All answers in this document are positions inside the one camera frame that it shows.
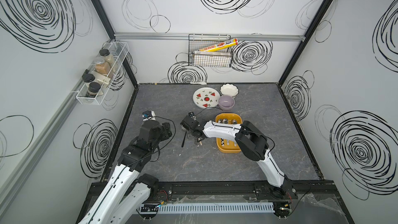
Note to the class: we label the dotted handle spoon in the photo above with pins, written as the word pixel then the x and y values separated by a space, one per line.
pixel 234 131

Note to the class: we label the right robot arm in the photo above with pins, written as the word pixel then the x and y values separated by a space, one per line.
pixel 252 143

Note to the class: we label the aluminium wall rail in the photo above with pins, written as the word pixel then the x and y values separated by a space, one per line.
pixel 187 36

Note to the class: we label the brown spice jar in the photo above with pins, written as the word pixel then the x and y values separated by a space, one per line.
pixel 101 66

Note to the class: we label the watermelon pattern plate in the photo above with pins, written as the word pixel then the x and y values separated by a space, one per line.
pixel 206 97

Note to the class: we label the spice jar black lid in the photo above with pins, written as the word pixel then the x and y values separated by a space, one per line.
pixel 108 57

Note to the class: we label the yellow storage box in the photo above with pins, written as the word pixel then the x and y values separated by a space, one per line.
pixel 227 146

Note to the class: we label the purple bowl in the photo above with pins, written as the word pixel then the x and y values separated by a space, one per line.
pixel 226 102

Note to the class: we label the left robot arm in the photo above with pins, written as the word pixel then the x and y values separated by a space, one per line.
pixel 126 189

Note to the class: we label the dark spice jar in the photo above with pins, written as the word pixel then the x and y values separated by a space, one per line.
pixel 93 90
pixel 88 78

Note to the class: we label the clear wall shelf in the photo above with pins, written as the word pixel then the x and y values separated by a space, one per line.
pixel 108 97

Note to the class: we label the white slotted cable duct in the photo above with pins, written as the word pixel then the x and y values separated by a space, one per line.
pixel 207 208

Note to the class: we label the front dark spice jar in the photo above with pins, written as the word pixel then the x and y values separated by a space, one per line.
pixel 93 90

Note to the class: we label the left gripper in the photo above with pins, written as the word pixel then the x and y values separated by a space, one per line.
pixel 165 130

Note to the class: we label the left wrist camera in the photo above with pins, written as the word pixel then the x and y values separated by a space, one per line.
pixel 148 115

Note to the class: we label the white box on shelf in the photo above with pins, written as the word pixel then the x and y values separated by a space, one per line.
pixel 103 80

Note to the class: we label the yellow foil roll box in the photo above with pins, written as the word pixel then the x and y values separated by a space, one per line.
pixel 220 46

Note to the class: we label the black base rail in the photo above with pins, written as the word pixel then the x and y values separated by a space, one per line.
pixel 261 190

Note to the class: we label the white scalloped bowl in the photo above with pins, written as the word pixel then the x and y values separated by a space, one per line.
pixel 229 90

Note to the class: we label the black wire basket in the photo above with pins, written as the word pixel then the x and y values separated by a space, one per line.
pixel 219 59

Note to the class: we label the Doraemon handle spoon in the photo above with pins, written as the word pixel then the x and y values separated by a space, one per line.
pixel 226 121

